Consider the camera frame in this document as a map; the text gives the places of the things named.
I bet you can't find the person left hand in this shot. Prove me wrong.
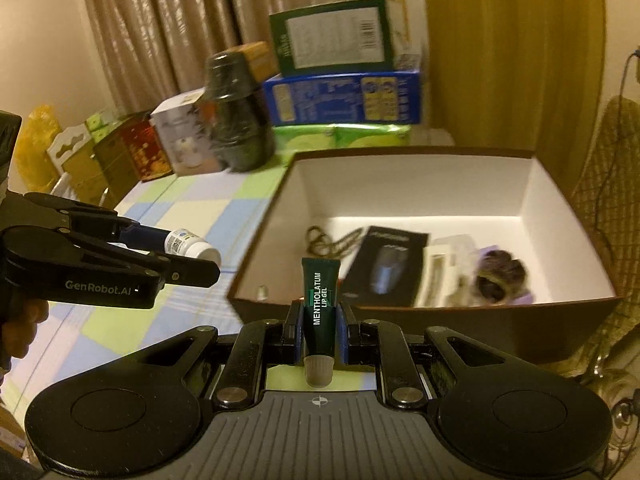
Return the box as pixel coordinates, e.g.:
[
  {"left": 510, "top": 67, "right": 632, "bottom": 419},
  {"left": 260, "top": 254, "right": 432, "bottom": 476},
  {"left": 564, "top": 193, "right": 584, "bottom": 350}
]
[{"left": 1, "top": 292, "right": 49, "bottom": 376}]

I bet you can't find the blue product box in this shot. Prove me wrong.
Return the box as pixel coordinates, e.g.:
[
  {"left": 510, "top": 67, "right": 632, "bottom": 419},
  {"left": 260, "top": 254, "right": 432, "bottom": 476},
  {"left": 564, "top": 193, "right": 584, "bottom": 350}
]
[{"left": 262, "top": 68, "right": 422, "bottom": 126}]

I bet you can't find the white scalloped paper box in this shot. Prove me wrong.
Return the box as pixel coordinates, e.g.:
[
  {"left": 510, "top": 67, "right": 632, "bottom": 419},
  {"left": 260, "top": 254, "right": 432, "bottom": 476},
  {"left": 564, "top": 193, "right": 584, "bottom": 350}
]
[{"left": 47, "top": 125, "right": 108, "bottom": 205}]

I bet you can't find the red gift envelope box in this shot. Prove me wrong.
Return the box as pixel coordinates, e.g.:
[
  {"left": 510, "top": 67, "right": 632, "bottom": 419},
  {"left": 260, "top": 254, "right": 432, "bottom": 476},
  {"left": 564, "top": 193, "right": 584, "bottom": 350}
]
[{"left": 119, "top": 114, "right": 172, "bottom": 182}]

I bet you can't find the green tissue pack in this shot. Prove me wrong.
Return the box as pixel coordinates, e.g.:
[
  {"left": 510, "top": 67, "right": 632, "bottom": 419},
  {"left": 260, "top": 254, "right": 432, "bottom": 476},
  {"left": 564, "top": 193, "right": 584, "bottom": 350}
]
[
  {"left": 272, "top": 125, "right": 336, "bottom": 154},
  {"left": 333, "top": 124, "right": 411, "bottom": 148}
]

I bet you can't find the green Mentholatum lip gel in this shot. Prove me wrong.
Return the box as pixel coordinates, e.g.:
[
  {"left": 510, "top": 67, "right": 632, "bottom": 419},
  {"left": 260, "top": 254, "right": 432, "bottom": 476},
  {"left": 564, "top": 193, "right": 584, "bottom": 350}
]
[{"left": 302, "top": 258, "right": 341, "bottom": 388}]

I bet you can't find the yellow plastic bag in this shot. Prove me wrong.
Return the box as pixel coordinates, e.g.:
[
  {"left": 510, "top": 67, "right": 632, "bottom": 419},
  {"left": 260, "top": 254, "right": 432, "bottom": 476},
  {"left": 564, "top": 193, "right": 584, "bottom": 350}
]
[{"left": 14, "top": 104, "right": 63, "bottom": 193}]

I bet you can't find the brown cardboard carton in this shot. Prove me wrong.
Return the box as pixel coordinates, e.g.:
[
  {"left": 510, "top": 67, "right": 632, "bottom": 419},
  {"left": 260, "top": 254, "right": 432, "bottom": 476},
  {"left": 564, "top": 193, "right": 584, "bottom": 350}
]
[{"left": 93, "top": 132, "right": 139, "bottom": 208}]

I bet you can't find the left green tissue pack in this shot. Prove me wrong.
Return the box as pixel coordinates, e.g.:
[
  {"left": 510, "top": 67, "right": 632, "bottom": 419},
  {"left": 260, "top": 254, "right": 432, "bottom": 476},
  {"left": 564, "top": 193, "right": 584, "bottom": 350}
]
[{"left": 272, "top": 125, "right": 336, "bottom": 154}]

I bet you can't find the right green tissue pack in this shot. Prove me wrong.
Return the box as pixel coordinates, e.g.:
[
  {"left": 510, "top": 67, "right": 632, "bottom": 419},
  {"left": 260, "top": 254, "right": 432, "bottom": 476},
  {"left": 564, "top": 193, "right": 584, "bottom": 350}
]
[{"left": 333, "top": 124, "right": 411, "bottom": 148}]

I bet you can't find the black power cable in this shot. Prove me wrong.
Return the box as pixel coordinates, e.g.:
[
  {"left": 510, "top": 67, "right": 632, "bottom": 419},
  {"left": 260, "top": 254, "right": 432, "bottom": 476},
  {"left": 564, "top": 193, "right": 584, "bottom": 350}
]
[{"left": 589, "top": 49, "right": 640, "bottom": 241}]

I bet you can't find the black Flyco shaver box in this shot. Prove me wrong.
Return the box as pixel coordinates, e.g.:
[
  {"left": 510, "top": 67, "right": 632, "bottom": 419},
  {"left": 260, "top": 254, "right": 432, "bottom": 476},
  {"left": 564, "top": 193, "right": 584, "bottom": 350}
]
[{"left": 340, "top": 226, "right": 430, "bottom": 308}]

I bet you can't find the dark velvet scrunchie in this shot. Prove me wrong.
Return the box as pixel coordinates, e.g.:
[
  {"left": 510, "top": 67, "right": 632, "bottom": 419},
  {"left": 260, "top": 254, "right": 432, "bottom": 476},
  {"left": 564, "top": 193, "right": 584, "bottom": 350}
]
[{"left": 472, "top": 245, "right": 531, "bottom": 306}]

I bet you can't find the leopard pattern hair claw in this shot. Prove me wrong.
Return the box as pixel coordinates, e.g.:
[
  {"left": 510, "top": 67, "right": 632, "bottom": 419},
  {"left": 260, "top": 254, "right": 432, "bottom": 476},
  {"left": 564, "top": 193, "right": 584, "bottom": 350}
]
[{"left": 305, "top": 226, "right": 363, "bottom": 260}]

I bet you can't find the brown cardboard storage box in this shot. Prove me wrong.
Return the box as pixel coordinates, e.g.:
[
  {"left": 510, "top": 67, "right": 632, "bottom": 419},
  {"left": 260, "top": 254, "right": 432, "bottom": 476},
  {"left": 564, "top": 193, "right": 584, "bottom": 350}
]
[{"left": 228, "top": 148, "right": 622, "bottom": 363}]

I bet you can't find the purple cosmetic tube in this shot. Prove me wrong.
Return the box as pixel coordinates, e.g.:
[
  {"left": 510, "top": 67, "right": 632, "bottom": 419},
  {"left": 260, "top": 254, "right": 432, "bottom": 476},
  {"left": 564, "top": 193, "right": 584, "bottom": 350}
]
[{"left": 470, "top": 246, "right": 536, "bottom": 306}]

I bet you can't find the checkered tablecloth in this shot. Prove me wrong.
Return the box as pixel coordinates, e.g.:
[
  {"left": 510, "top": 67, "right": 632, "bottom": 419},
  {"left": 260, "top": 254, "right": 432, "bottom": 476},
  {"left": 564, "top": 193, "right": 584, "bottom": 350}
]
[{"left": 1, "top": 165, "right": 284, "bottom": 417}]

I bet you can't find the dark green plastic jar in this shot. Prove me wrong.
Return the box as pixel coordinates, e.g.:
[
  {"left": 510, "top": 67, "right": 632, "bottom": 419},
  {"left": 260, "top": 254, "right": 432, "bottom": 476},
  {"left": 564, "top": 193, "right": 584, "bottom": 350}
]
[{"left": 196, "top": 51, "right": 273, "bottom": 172}]

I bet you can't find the quilted chair cushion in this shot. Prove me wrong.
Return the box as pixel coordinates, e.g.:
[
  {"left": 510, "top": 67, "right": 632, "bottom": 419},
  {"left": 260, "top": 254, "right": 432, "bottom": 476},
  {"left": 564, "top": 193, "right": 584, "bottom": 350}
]
[{"left": 572, "top": 96, "right": 639, "bottom": 358}]

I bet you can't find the cream white hair claw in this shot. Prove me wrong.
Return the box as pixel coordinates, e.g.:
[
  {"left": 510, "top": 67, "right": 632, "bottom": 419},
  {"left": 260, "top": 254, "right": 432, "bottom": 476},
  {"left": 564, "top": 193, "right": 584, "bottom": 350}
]
[{"left": 413, "top": 244, "right": 466, "bottom": 309}]

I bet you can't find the white humidifier box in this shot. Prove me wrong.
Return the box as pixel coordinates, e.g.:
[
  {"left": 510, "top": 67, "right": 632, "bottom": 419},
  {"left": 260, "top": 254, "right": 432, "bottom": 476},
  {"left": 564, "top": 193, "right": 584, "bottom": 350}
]
[{"left": 150, "top": 88, "right": 222, "bottom": 177}]

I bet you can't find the green white product box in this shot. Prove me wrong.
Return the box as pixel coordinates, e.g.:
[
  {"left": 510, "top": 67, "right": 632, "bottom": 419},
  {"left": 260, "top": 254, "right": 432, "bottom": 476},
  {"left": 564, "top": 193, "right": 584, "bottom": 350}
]
[{"left": 269, "top": 0, "right": 421, "bottom": 77}]

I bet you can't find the clear floss pick box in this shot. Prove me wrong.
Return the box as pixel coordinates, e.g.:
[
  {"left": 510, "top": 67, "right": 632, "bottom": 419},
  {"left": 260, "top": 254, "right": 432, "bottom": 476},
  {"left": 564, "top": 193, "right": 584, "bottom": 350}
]
[{"left": 432, "top": 234, "right": 482, "bottom": 278}]

